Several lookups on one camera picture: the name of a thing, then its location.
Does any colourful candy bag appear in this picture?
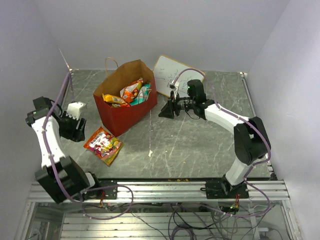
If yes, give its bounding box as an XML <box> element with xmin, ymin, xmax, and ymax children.
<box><xmin>83</xmin><ymin>126</ymin><xmax>123</xmax><ymax>166</ymax></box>

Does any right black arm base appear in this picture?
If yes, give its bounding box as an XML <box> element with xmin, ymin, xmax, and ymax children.
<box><xmin>200</xmin><ymin>179</ymin><xmax>250</xmax><ymax>200</ymax></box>

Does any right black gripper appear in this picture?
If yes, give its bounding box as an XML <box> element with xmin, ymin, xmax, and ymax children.
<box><xmin>158</xmin><ymin>91</ymin><xmax>195</xmax><ymax>119</ymax></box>

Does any teal snack pouch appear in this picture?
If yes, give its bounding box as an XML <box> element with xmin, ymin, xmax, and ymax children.
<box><xmin>129</xmin><ymin>83</ymin><xmax>152</xmax><ymax>106</ymax></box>

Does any aluminium frame rail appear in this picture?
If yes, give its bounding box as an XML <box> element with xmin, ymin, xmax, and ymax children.
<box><xmin>26</xmin><ymin>180</ymin><xmax>291</xmax><ymax>204</ymax></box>

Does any small whiteboard with writing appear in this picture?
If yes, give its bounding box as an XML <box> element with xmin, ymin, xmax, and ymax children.
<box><xmin>153</xmin><ymin>55</ymin><xmax>205</xmax><ymax>97</ymax></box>

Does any yellow snack bar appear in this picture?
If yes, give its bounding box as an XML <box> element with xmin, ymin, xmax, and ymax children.
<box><xmin>102</xmin><ymin>94</ymin><xmax>127</xmax><ymax>105</ymax></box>

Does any red brown paper bag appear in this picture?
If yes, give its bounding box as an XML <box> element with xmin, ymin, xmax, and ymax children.
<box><xmin>93</xmin><ymin>59</ymin><xmax>158</xmax><ymax>137</ymax></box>

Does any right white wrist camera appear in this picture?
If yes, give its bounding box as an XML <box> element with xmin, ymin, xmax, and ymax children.
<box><xmin>167</xmin><ymin>80</ymin><xmax>180</xmax><ymax>99</ymax></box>

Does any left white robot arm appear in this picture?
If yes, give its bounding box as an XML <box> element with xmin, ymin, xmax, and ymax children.
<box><xmin>25</xmin><ymin>96</ymin><xmax>102</xmax><ymax>204</ymax></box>

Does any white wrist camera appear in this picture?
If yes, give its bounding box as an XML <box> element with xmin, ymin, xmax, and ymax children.
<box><xmin>167</xmin><ymin>80</ymin><xmax>180</xmax><ymax>99</ymax></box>
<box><xmin>66</xmin><ymin>101</ymin><xmax>87</xmax><ymax>120</ymax></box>

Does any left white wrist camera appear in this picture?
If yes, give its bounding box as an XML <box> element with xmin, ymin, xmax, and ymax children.
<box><xmin>66</xmin><ymin>101</ymin><xmax>87</xmax><ymax>120</ymax></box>

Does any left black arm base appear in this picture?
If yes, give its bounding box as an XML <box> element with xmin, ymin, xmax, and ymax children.
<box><xmin>81</xmin><ymin>180</ymin><xmax>118</xmax><ymax>201</ymax></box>

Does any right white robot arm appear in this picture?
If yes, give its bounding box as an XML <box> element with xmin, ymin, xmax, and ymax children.
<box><xmin>158</xmin><ymin>79</ymin><xmax>271</xmax><ymax>198</ymax></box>

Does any small red snack bag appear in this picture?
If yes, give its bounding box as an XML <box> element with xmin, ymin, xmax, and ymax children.
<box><xmin>111</xmin><ymin>103</ymin><xmax>130</xmax><ymax>108</ymax></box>

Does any orange white snack pack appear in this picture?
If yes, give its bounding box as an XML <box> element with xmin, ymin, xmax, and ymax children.
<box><xmin>120</xmin><ymin>77</ymin><xmax>143</xmax><ymax>104</ymax></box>

